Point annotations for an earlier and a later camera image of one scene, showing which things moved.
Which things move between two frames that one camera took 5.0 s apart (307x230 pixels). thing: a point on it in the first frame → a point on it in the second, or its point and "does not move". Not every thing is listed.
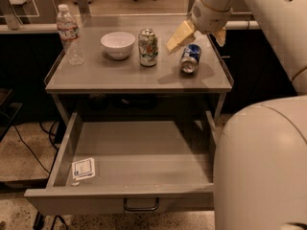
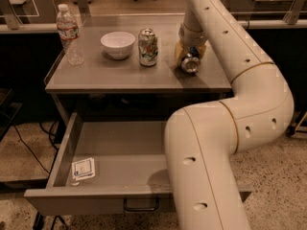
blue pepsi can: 190,57 does not move
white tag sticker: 83,169 does not move
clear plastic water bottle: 68,32 does not move
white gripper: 207,17 → 191,37
